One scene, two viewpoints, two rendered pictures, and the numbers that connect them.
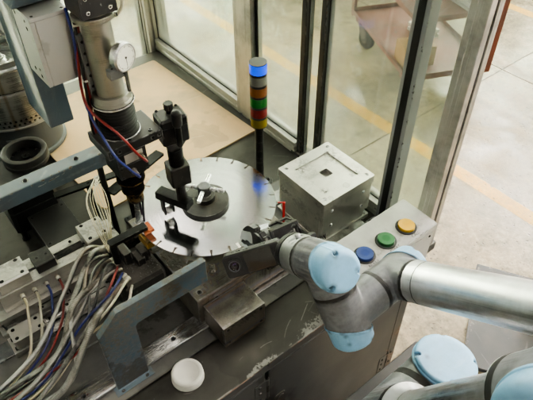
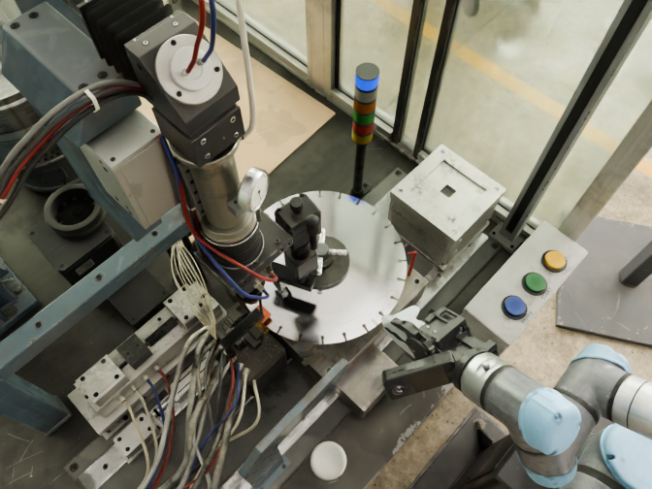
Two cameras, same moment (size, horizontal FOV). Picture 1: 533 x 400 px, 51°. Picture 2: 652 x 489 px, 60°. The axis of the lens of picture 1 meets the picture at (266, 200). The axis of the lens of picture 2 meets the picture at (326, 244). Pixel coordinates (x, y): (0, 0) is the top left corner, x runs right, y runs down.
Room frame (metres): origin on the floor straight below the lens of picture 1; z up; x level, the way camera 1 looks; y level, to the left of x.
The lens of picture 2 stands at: (0.46, 0.20, 1.93)
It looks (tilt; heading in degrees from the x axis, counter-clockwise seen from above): 62 degrees down; 353
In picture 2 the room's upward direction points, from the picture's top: straight up
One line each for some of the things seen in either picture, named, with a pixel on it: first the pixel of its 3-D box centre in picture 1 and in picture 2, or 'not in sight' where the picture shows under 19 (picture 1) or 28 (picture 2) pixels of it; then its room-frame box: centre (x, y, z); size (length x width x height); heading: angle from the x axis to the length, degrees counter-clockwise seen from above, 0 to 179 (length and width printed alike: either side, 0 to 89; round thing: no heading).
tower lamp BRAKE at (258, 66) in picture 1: (258, 67); (367, 77); (1.22, 0.02, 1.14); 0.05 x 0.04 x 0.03; 38
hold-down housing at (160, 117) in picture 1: (174, 145); (299, 237); (0.88, 0.18, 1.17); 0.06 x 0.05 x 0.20; 119
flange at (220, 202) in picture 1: (205, 198); (320, 259); (0.95, 0.14, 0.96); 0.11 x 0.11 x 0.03
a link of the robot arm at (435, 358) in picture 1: (438, 376); (623, 465); (0.52, -0.32, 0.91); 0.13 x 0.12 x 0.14; 129
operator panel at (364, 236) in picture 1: (377, 258); (517, 294); (0.88, -0.27, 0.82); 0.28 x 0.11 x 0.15; 128
